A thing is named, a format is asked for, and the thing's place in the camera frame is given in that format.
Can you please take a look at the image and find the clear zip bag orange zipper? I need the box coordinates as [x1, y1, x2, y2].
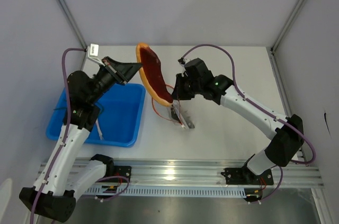
[146, 84, 195, 129]

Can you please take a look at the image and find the grey toy fish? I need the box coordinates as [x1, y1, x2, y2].
[169, 104, 195, 129]

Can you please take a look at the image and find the blue plastic bin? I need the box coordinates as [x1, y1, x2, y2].
[46, 83, 146, 148]

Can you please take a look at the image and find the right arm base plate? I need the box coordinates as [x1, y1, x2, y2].
[220, 167, 274, 185]

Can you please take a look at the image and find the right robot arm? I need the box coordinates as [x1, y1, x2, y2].
[172, 58, 304, 184]

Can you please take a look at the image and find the white slotted cable duct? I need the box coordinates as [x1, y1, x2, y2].
[79, 185, 246, 198]

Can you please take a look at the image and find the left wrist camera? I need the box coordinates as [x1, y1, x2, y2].
[88, 43, 99, 58]

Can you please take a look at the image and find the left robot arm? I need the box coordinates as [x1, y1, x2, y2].
[19, 57, 142, 223]

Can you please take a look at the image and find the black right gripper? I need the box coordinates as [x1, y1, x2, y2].
[170, 74, 202, 101]

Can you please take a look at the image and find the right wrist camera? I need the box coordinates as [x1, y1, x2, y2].
[178, 57, 191, 67]

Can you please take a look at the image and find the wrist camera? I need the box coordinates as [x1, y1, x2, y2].
[178, 57, 191, 67]
[88, 43, 99, 58]

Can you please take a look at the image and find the aluminium mounting rail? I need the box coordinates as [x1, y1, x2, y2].
[114, 159, 324, 189]

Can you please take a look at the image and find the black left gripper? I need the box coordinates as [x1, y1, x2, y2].
[87, 56, 142, 104]

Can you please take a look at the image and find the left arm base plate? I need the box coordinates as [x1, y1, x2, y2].
[111, 166, 132, 183]

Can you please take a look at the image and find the green toy scallion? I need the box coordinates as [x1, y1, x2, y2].
[54, 103, 104, 140]

